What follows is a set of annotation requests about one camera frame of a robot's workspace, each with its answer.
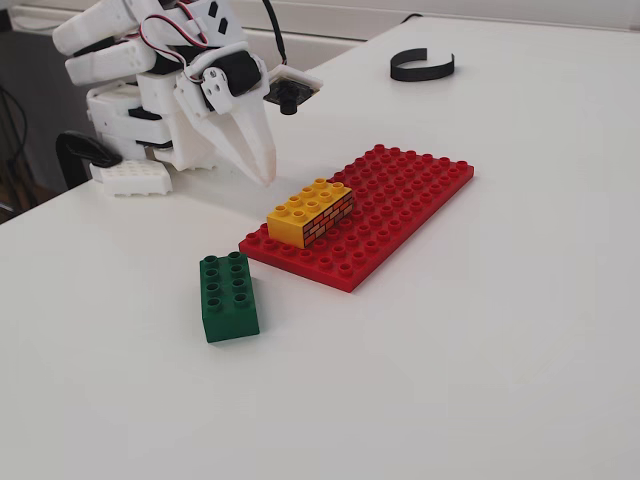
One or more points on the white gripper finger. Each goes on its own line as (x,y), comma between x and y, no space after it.
(250,140)
(192,145)

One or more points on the green lego brick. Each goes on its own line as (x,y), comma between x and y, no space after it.
(225,320)

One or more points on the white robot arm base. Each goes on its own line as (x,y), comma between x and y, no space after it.
(130,180)

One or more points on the yellow lego brick brick-pattern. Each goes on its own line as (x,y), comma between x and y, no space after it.
(290,227)

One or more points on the red lego baseplate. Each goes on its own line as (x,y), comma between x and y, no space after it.
(400,210)

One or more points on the black table clamp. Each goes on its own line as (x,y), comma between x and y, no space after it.
(85,147)

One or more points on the black curved plastic band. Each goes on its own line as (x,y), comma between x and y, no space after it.
(420,73)

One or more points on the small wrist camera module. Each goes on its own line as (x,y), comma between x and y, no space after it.
(295,85)

